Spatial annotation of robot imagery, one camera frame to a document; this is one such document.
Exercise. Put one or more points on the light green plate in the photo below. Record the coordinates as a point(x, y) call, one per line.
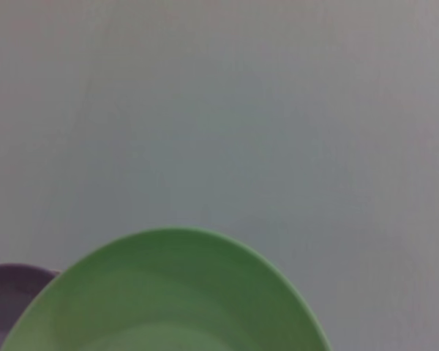
point(168, 292)

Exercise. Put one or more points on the lavender plate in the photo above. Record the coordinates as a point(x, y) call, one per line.
point(7, 292)

